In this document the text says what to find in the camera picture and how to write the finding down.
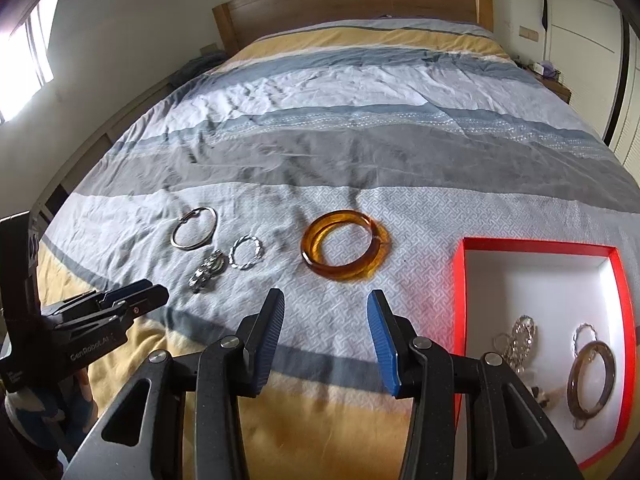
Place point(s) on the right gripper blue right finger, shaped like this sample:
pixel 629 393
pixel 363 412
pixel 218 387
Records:
pixel 392 335

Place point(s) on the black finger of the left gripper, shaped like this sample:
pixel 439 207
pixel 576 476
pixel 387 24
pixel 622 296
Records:
pixel 115 314

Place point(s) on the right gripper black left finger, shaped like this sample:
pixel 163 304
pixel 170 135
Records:
pixel 260 334

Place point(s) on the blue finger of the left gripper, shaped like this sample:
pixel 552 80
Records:
pixel 122 292

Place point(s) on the amber orange bangle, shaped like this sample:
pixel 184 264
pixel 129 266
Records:
pixel 364 265

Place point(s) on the silver metal watch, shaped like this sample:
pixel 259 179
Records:
pixel 213 265

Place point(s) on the dark brown bangle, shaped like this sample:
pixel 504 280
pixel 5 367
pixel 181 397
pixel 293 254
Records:
pixel 601 349

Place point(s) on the thin silver ring bangle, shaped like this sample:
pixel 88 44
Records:
pixel 583 334

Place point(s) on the red white jewelry box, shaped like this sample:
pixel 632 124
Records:
pixel 559 285

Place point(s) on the left hand blue white glove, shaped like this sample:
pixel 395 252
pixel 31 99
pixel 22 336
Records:
pixel 56 417

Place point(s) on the twisted silver bangle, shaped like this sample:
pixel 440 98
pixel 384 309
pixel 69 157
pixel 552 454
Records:
pixel 246 252

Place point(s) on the silver clasp bangle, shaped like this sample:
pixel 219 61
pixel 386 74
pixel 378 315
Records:
pixel 195 229

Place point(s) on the striped bed duvet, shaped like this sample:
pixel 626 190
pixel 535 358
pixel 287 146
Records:
pixel 425 126

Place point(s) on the window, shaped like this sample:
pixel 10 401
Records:
pixel 25 66

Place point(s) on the dark clothes pile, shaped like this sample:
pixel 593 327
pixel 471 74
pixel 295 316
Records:
pixel 196 67

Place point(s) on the wooden nightstand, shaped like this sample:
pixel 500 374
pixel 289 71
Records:
pixel 561 91

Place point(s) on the items on nightstand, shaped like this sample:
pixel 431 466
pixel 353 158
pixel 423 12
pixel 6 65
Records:
pixel 544 70

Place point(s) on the wooden headboard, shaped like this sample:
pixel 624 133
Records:
pixel 240 22

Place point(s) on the white wardrobe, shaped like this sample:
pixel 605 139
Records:
pixel 597 54

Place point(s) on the wall socket plate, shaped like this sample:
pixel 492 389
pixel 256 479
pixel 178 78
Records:
pixel 528 33

